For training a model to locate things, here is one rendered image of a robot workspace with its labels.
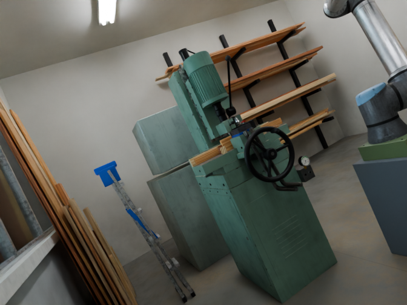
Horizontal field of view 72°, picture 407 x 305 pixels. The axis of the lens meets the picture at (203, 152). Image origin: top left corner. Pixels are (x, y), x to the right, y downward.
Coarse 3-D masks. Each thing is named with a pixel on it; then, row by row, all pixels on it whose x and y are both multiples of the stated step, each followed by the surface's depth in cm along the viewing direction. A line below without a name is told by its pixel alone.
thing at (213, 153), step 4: (276, 120) 185; (280, 120) 186; (268, 124) 183; (272, 124) 183; (276, 124) 184; (216, 148) 170; (208, 152) 168; (212, 152) 169; (216, 152) 170; (200, 156) 167; (204, 156) 167; (208, 156) 168; (212, 156) 169; (196, 160) 166; (200, 160) 166; (204, 160) 167; (196, 164) 166
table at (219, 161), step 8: (280, 128) 167; (288, 128) 169; (272, 136) 165; (264, 144) 152; (232, 152) 156; (240, 152) 153; (208, 160) 160; (216, 160) 153; (224, 160) 154; (232, 160) 156; (200, 168) 154; (208, 168) 151; (216, 168) 152
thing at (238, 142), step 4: (256, 128) 151; (248, 132) 150; (240, 136) 148; (244, 136) 149; (260, 136) 152; (264, 136) 152; (232, 140) 158; (236, 140) 153; (240, 140) 149; (244, 140) 148; (264, 140) 152; (232, 144) 160; (236, 144) 155; (240, 144) 150; (244, 144) 148; (240, 148) 153
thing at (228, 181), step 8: (280, 152) 165; (256, 160) 160; (264, 160) 162; (280, 160) 165; (240, 168) 157; (256, 168) 160; (200, 176) 194; (216, 176) 163; (224, 176) 153; (232, 176) 155; (240, 176) 156; (248, 176) 158; (200, 184) 202; (208, 184) 184; (216, 184) 169; (224, 184) 157; (232, 184) 154
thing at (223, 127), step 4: (228, 120) 170; (232, 120) 171; (220, 124) 173; (224, 124) 169; (228, 124) 170; (232, 124) 170; (216, 128) 181; (220, 128) 175; (224, 128) 171; (228, 128) 169; (232, 128) 170; (220, 132) 178; (224, 132) 173; (228, 132) 174
